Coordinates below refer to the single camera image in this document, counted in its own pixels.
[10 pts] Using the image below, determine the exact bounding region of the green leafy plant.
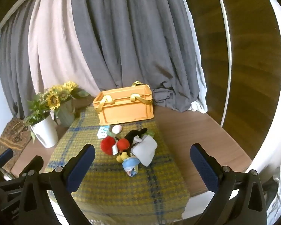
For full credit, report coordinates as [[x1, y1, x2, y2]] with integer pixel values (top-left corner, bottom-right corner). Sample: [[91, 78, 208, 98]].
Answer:
[[23, 92, 52, 143]]

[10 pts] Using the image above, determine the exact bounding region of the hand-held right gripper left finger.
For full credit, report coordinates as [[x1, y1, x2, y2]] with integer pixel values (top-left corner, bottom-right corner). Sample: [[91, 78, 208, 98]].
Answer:
[[20, 144, 96, 225]]

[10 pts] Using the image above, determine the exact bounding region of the brown patterned rug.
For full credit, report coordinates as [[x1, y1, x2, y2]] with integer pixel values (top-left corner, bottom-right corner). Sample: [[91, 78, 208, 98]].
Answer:
[[0, 118, 33, 171]]

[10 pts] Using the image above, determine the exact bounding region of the black mouse plush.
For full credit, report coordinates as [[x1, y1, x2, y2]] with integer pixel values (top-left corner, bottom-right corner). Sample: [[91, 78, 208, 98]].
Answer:
[[115, 128, 148, 163]]

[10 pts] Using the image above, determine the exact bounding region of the sunflower bouquet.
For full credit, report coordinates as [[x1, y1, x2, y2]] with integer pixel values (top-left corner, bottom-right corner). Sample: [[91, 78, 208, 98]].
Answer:
[[44, 81, 90, 125]]

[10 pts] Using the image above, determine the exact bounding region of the brown wooden door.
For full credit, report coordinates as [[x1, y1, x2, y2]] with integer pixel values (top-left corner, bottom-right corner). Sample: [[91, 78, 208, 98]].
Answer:
[[178, 0, 281, 161]]

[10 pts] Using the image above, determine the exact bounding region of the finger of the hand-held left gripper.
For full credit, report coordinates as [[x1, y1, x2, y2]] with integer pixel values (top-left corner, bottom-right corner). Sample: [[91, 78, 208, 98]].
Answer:
[[0, 148, 14, 169], [0, 156, 45, 194]]

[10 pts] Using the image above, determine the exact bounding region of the white and blue card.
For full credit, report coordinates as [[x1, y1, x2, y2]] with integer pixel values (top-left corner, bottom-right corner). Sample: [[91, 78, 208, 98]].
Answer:
[[96, 125, 111, 139]]

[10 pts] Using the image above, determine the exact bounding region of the pale pink curtain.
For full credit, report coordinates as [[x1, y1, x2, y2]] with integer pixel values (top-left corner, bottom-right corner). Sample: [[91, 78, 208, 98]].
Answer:
[[28, 0, 101, 99]]

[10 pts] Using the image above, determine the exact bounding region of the blue plush doll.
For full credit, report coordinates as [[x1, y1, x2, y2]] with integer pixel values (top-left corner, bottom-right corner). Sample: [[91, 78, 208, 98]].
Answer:
[[122, 156, 140, 177]]

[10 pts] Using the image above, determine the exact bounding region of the white sheer curtain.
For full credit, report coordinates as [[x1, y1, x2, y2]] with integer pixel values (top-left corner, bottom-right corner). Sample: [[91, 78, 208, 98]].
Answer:
[[178, 0, 208, 113]]

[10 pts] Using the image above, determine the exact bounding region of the yellow plaid woven blanket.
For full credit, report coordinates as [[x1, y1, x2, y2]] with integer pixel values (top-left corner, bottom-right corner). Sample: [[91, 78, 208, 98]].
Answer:
[[44, 105, 191, 224]]

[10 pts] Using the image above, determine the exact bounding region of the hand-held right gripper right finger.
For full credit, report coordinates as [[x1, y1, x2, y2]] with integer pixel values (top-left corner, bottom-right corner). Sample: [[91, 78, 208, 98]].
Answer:
[[190, 143, 268, 225]]

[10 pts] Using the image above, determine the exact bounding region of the white soft cloth pouch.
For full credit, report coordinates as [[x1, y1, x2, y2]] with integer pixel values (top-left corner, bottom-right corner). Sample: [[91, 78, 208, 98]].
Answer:
[[131, 136, 158, 167]]

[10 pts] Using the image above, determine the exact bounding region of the grey curtain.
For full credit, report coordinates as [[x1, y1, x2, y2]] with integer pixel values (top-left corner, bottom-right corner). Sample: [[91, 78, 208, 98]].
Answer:
[[70, 0, 202, 113], [0, 5, 37, 122]]

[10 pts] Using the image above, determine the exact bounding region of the white plant pot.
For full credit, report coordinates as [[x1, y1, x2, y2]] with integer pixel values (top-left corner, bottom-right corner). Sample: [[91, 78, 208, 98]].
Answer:
[[30, 115, 59, 149]]

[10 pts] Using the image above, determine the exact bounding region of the white door frame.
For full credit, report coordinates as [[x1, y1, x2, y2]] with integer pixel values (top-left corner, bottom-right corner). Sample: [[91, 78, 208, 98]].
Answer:
[[212, 0, 232, 127]]

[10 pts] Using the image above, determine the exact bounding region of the red plush fruit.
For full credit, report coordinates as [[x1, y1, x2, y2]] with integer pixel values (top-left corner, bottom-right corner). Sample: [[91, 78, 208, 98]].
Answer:
[[101, 129, 119, 155]]

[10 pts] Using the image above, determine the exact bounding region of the yellow plastic crate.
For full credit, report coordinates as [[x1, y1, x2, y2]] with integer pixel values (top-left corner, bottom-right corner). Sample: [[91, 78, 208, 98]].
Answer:
[[93, 85, 154, 126]]

